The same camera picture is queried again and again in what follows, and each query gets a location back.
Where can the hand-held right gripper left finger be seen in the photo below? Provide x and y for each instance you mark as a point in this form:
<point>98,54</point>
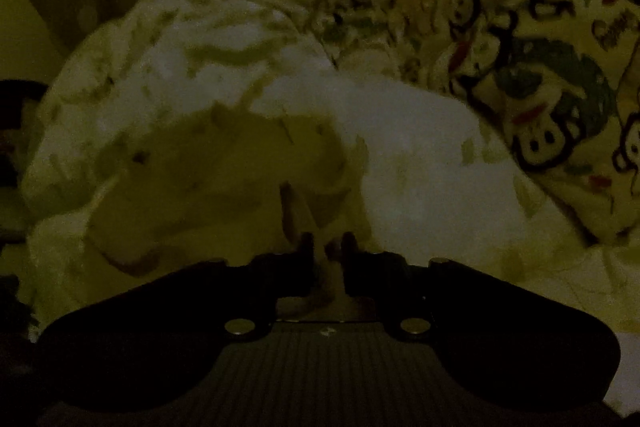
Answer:
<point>287,272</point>

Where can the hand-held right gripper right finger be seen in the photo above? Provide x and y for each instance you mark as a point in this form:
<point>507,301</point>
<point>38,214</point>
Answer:
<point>370,274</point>

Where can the pale leaf-print quilt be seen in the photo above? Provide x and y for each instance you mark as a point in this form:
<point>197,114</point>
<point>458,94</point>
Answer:
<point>400,157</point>

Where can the cartoon printed blanket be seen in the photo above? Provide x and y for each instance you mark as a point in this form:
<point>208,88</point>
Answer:
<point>540,57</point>

